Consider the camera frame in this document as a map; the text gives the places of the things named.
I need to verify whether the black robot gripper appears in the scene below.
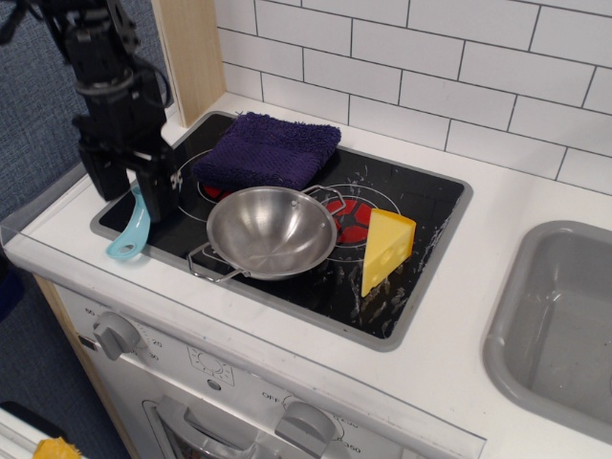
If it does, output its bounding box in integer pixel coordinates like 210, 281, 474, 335
40, 1, 181, 223

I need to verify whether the light blue dish brush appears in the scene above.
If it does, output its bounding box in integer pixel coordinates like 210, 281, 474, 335
106, 186, 151, 260

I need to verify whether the black toy stove top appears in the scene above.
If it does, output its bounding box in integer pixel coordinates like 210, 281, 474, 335
143, 112, 472, 351

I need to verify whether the purple folded towel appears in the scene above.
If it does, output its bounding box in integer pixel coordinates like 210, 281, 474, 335
192, 112, 341, 191

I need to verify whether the grey left oven knob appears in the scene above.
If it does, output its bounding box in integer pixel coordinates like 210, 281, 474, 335
94, 312, 141, 361

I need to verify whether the grey oven knob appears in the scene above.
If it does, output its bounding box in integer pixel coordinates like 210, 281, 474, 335
274, 402, 337, 458
94, 312, 141, 361

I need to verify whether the white toy oven front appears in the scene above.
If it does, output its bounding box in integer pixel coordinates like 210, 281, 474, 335
57, 288, 484, 458

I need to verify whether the yellow toy cheese wedge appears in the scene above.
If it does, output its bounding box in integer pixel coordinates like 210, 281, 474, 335
361, 208, 417, 297

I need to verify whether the yellow object at bottom left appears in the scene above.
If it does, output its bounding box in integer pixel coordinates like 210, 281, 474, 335
33, 437, 82, 459

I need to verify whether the grey right oven knob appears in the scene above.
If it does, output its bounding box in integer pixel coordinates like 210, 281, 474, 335
274, 402, 337, 458

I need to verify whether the grey toy sink basin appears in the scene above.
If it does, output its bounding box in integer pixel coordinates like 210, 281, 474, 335
483, 221, 611, 443

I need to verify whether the stainless steel bowl with handles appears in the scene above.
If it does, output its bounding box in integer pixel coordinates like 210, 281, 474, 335
187, 185, 346, 283

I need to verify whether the light wooden side post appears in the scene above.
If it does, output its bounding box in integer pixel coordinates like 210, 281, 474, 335
152, 0, 226, 127

